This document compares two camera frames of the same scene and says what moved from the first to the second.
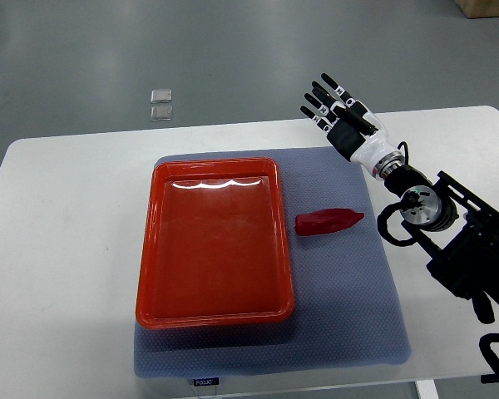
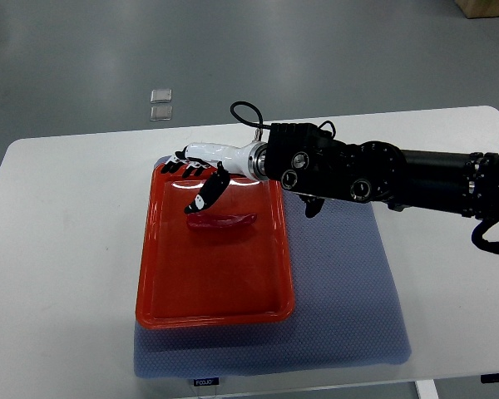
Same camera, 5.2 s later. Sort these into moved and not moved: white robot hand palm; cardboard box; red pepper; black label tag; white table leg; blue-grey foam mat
Moved: red pepper; white robot hand palm
Not moved: white table leg; cardboard box; black label tag; blue-grey foam mat
